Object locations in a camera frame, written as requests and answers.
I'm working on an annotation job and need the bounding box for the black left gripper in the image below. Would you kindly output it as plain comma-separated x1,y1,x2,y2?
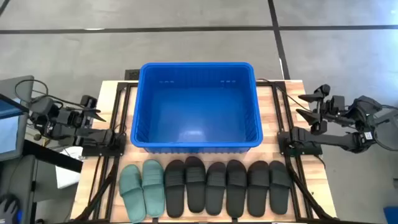
60,106,107,129

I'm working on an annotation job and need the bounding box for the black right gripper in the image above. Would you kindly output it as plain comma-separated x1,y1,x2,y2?
295,92,346,126

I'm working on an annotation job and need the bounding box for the green slide sandal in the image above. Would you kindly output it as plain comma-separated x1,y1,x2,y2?
142,159,165,218
118,164,147,224

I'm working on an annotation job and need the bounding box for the black slide sandal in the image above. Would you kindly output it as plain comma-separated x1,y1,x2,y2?
184,156,206,214
269,160,292,215
247,161,270,218
205,161,228,217
164,159,187,218
226,159,248,219

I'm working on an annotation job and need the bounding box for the blue plastic bin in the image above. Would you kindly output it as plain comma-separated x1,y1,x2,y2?
130,62,264,154

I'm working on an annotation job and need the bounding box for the black perforated box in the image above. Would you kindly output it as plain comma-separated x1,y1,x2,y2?
124,68,141,82

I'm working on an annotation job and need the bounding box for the white box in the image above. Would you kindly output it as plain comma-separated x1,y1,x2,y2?
55,145,84,190

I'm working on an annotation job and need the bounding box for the grey monitor with blue screen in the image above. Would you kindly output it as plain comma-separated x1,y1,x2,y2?
0,75,35,162

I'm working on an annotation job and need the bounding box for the grey desk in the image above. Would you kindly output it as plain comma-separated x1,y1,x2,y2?
0,154,38,224

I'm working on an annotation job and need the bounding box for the person's hand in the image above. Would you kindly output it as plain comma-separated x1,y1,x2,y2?
0,194,22,224

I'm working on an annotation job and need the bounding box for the blue crate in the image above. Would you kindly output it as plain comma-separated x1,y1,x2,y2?
383,205,398,224

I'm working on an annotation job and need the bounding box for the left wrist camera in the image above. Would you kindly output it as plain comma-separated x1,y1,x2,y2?
80,95,98,109

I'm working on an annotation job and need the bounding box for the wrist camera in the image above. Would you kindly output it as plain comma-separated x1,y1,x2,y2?
80,95,98,109
313,83,331,98

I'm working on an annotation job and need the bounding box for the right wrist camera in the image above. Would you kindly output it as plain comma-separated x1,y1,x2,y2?
313,83,331,98

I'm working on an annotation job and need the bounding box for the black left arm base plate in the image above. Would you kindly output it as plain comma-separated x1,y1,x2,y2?
81,132,127,157

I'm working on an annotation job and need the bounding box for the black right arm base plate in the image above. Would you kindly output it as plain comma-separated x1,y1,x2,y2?
277,130,323,157

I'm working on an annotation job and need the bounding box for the black aluminium rig frame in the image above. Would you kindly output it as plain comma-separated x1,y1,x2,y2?
70,80,343,224

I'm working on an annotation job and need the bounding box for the black desk frame beam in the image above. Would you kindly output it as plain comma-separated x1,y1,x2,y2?
22,139,83,174

